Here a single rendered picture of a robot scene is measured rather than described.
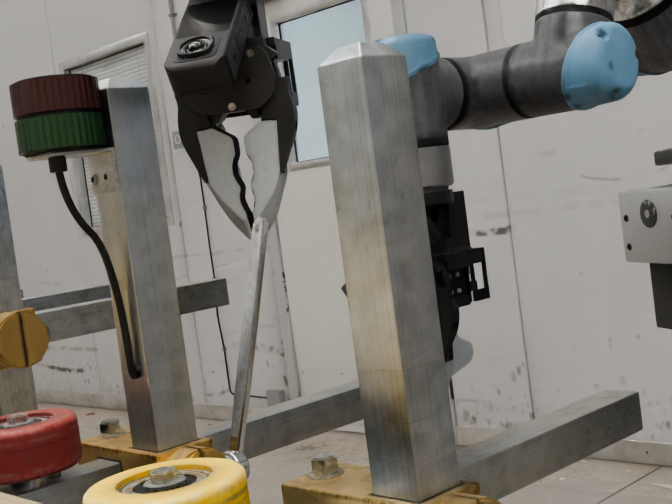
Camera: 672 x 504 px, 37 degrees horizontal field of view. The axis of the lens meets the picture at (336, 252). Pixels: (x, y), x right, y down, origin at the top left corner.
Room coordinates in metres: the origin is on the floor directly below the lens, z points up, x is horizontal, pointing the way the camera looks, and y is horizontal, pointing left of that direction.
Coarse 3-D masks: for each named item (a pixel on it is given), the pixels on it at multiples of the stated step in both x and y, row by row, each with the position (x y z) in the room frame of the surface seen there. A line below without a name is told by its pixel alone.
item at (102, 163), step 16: (48, 112) 0.68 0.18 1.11; (64, 112) 0.68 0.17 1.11; (32, 160) 0.70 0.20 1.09; (48, 160) 0.70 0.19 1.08; (64, 160) 0.70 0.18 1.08; (96, 160) 0.73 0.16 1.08; (112, 160) 0.71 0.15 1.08; (96, 176) 0.73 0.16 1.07; (112, 176) 0.71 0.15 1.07; (64, 192) 0.70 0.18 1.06; (96, 192) 0.73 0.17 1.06; (80, 224) 0.71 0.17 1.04; (96, 240) 0.71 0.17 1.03; (112, 272) 0.72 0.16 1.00; (112, 288) 0.72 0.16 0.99; (128, 336) 0.72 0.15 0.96; (128, 352) 0.72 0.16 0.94; (128, 368) 0.72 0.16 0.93
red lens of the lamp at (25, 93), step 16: (32, 80) 0.68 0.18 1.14; (48, 80) 0.68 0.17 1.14; (64, 80) 0.68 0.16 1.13; (80, 80) 0.69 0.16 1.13; (96, 80) 0.70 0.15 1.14; (16, 96) 0.68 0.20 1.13; (32, 96) 0.68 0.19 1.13; (48, 96) 0.68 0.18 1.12; (64, 96) 0.68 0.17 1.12; (80, 96) 0.69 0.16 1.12; (96, 96) 0.70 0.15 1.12; (16, 112) 0.69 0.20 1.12; (32, 112) 0.68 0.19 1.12
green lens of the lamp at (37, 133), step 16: (80, 112) 0.68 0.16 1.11; (96, 112) 0.70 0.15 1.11; (16, 128) 0.69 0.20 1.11; (32, 128) 0.68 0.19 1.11; (48, 128) 0.68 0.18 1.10; (64, 128) 0.68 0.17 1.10; (80, 128) 0.68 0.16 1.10; (96, 128) 0.69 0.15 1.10; (32, 144) 0.68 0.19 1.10; (48, 144) 0.68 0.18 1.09; (64, 144) 0.68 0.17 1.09; (80, 144) 0.68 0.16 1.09; (96, 144) 0.69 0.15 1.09
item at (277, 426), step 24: (264, 408) 0.87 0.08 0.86; (288, 408) 0.86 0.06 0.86; (312, 408) 0.87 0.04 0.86; (336, 408) 0.89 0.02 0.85; (360, 408) 0.91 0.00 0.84; (216, 432) 0.80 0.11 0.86; (264, 432) 0.83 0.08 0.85; (288, 432) 0.85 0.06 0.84; (312, 432) 0.87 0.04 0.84; (48, 480) 0.71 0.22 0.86; (72, 480) 0.71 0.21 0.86; (96, 480) 0.73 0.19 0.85
